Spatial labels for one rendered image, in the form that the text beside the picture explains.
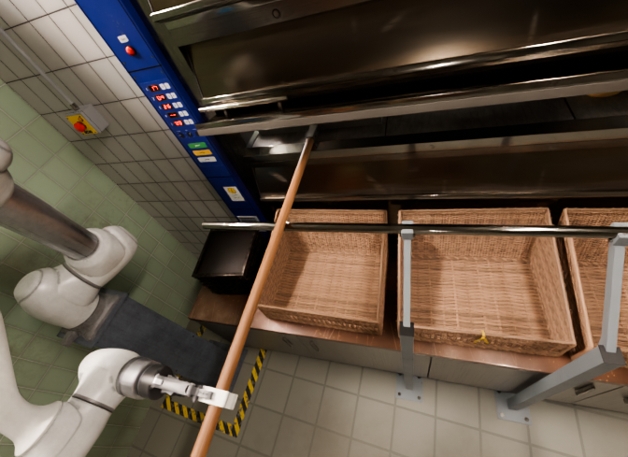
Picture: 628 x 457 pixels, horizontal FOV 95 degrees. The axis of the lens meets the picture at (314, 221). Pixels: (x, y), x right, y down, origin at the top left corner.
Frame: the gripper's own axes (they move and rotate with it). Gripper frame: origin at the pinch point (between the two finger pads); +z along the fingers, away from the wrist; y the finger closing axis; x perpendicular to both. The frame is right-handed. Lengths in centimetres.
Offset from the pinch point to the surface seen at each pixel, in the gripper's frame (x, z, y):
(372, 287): -58, 23, 60
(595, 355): -29, 85, 27
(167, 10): -82, -24, -54
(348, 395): -18, 7, 120
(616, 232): -50, 85, 2
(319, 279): -60, -4, 61
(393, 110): -72, 35, -22
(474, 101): -72, 55, -22
